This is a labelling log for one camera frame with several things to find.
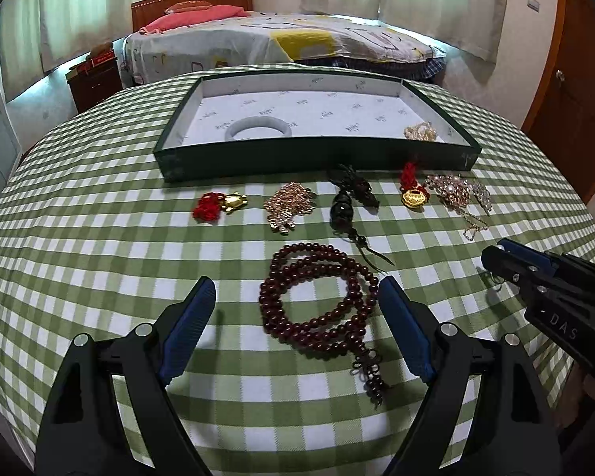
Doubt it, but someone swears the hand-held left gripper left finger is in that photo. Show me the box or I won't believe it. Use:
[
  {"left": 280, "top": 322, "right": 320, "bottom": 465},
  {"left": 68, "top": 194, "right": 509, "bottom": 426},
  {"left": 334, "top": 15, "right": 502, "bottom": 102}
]
[{"left": 35, "top": 278, "right": 216, "bottom": 476}]

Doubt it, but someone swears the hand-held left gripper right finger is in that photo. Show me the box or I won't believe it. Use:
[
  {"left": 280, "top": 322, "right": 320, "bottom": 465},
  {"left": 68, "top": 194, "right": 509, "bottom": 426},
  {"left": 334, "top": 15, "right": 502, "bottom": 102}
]
[{"left": 378, "top": 275, "right": 561, "bottom": 476}]

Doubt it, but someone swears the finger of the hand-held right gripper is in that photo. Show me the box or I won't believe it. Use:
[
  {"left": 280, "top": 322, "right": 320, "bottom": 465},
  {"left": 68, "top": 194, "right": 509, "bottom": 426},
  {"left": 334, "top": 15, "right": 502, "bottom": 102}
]
[
  {"left": 496, "top": 239, "right": 566, "bottom": 278},
  {"left": 481, "top": 247, "right": 551, "bottom": 298}
]

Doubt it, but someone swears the dark red bead necklace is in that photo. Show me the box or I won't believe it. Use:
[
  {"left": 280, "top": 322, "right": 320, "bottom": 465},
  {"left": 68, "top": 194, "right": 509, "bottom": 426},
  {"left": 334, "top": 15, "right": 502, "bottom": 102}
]
[{"left": 259, "top": 241, "right": 392, "bottom": 410}]

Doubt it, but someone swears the crystal brooch with chain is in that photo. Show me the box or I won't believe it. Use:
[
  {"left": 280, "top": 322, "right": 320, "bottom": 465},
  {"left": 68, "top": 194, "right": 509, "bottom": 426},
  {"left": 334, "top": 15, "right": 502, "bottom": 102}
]
[{"left": 424, "top": 173, "right": 493, "bottom": 244}]

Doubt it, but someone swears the red tassel gold lock charm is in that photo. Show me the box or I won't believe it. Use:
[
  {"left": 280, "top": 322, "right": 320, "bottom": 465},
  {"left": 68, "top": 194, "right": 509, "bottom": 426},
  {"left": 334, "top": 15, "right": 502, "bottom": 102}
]
[{"left": 399, "top": 161, "right": 431, "bottom": 207}]

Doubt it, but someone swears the black pendant with tassel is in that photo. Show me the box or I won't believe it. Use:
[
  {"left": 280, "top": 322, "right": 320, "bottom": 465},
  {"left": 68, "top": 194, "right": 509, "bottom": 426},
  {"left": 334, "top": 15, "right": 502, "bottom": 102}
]
[{"left": 326, "top": 163, "right": 395, "bottom": 273}]

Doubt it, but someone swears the rose gold chain bracelet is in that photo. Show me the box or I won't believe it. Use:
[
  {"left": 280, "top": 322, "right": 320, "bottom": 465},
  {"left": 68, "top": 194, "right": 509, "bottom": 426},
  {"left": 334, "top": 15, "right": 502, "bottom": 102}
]
[{"left": 264, "top": 182, "right": 318, "bottom": 235}]

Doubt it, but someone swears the green shallow box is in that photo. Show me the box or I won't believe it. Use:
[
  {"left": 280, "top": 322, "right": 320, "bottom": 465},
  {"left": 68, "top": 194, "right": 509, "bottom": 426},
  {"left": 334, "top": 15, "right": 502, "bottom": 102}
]
[{"left": 153, "top": 70, "right": 483, "bottom": 183}]

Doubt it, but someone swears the pearl and gold jewelry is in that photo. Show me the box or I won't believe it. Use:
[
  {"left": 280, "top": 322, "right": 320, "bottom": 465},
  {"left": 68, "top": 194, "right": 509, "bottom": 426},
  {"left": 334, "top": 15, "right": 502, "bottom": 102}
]
[{"left": 404, "top": 121, "right": 440, "bottom": 142}]

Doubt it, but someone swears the red tassel gold turtle charm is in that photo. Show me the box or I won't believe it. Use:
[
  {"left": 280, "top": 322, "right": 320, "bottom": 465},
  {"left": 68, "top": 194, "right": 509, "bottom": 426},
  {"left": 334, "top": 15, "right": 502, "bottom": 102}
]
[{"left": 192, "top": 191, "right": 250, "bottom": 224}]

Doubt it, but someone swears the green checkered tablecloth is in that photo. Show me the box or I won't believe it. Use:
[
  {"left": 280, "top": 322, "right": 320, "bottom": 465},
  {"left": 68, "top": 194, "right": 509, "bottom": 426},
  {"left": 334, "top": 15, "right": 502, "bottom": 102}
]
[{"left": 0, "top": 62, "right": 595, "bottom": 476}]

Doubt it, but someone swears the wooden door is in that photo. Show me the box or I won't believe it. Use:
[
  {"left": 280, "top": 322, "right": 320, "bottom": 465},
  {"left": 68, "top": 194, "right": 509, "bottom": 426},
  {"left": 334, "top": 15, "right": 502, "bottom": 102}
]
[{"left": 520, "top": 0, "right": 595, "bottom": 204}]

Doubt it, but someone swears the pale jade bangle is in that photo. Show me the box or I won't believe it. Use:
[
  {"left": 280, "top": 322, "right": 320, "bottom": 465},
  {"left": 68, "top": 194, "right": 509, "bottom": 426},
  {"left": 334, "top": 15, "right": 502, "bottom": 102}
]
[{"left": 225, "top": 116, "right": 293, "bottom": 142}]

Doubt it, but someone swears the blue plaid bed sheet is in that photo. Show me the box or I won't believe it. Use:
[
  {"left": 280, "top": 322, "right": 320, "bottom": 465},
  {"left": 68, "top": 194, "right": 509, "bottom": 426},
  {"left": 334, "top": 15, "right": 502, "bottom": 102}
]
[{"left": 327, "top": 54, "right": 447, "bottom": 80}]

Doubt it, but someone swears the dark wooden nightstand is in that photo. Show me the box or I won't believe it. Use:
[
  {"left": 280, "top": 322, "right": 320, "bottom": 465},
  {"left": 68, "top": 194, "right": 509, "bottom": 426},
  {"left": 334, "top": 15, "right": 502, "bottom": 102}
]
[{"left": 65, "top": 57, "right": 122, "bottom": 114}]

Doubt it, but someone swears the bed with patterned cover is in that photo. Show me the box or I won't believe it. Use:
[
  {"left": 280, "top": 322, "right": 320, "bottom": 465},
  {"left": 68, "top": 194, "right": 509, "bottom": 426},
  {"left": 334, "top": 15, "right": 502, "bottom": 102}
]
[{"left": 118, "top": 10, "right": 449, "bottom": 87}]

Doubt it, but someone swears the red box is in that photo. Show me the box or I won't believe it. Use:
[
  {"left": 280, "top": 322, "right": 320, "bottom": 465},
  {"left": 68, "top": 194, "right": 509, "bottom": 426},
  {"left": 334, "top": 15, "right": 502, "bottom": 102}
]
[{"left": 82, "top": 42, "right": 117, "bottom": 67}]

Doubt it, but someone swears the large pink pillow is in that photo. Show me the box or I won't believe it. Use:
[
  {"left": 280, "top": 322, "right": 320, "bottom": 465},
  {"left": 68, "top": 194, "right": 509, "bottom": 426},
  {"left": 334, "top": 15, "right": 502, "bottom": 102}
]
[{"left": 141, "top": 5, "right": 249, "bottom": 35}]

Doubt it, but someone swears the small pink pillow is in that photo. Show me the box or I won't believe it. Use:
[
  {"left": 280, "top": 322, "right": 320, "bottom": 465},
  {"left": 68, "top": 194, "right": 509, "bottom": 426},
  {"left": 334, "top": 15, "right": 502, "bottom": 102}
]
[{"left": 165, "top": 1, "right": 213, "bottom": 15}]

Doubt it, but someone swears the wooden headboard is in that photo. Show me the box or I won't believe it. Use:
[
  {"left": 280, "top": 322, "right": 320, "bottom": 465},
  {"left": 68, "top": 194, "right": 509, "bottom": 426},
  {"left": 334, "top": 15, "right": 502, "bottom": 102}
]
[{"left": 130, "top": 0, "right": 255, "bottom": 33}]

